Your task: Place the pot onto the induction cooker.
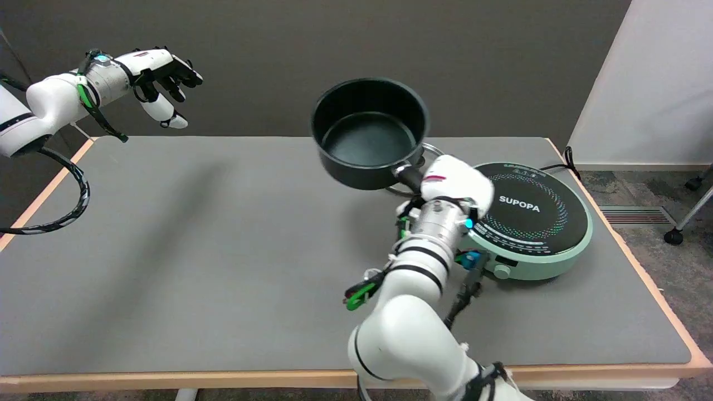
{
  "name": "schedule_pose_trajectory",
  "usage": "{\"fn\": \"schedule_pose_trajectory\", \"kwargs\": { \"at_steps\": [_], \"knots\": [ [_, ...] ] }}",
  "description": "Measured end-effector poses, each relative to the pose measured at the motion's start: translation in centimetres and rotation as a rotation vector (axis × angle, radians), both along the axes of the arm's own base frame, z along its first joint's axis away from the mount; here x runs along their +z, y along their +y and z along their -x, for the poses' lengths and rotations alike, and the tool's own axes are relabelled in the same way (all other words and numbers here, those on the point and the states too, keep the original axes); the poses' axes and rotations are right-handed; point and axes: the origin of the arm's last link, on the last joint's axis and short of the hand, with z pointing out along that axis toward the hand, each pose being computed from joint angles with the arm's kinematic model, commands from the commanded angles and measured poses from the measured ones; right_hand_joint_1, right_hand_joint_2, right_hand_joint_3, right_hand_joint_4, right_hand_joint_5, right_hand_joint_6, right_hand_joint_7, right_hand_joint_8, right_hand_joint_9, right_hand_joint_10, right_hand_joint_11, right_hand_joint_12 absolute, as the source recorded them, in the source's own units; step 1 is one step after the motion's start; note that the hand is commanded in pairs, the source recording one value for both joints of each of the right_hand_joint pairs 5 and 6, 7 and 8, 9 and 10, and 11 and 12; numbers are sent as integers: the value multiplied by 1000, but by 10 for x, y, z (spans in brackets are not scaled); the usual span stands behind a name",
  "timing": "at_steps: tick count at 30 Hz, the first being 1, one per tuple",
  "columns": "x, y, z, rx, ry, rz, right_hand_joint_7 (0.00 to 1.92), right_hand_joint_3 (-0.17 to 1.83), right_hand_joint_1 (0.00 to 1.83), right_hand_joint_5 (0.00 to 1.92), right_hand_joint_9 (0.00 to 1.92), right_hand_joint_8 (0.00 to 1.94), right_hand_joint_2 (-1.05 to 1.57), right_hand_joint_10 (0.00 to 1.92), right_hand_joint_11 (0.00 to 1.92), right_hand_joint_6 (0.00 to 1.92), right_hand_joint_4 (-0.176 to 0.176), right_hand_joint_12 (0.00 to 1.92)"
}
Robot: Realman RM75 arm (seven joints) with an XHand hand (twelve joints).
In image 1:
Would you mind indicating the grey table mat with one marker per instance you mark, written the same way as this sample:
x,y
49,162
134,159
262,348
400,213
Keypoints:
x,y
223,250

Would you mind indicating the chair leg with caster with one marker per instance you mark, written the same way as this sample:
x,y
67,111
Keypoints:
x,y
688,214

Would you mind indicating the floor vent grille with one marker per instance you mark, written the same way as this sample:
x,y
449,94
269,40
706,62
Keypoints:
x,y
635,215

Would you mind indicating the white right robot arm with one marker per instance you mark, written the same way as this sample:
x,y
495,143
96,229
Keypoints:
x,y
415,312

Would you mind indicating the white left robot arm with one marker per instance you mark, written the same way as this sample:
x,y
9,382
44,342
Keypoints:
x,y
53,106

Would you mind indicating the glass pot lid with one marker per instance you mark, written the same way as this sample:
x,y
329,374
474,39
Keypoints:
x,y
429,153

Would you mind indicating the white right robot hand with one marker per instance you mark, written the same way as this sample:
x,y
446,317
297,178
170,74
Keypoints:
x,y
454,184

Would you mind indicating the green induction cooker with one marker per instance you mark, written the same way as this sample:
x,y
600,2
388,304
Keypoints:
x,y
529,223

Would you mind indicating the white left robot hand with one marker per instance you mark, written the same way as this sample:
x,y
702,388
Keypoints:
x,y
159,72

